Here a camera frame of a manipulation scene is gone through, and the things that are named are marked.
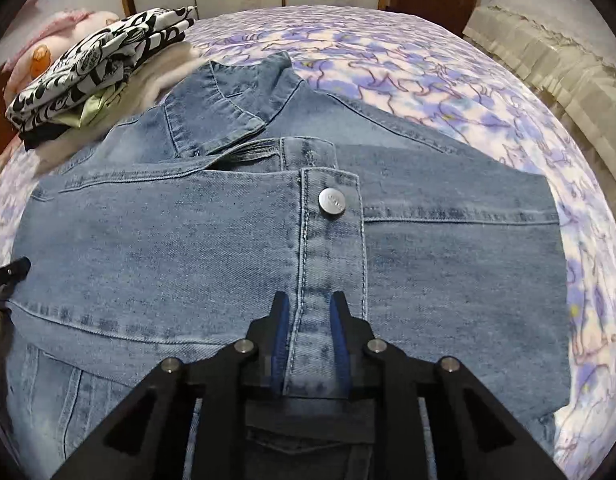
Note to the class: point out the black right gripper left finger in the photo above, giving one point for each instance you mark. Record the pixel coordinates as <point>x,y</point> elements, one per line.
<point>189,417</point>

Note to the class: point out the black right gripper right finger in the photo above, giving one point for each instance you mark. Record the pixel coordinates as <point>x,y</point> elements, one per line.
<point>430,417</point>

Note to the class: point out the blue denim jacket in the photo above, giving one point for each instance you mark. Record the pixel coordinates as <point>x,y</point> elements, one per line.
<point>176,231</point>

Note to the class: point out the light green folded garment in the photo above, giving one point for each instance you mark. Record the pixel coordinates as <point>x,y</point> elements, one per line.
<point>92,109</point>

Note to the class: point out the black white patterned folded garment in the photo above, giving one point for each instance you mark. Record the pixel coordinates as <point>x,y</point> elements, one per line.
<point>106,57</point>

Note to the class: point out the beige folded garment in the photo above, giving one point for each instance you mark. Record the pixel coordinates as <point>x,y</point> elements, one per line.
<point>144,87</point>

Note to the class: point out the pink cartoon print quilt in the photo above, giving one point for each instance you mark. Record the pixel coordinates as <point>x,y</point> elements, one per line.
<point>48,43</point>

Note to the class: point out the purple cat print bed blanket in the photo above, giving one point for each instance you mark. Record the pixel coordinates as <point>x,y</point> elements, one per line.
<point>419,72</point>

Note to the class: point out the beige ruffled cloth cover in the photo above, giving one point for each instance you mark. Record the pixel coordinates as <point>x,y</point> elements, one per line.
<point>565,52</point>

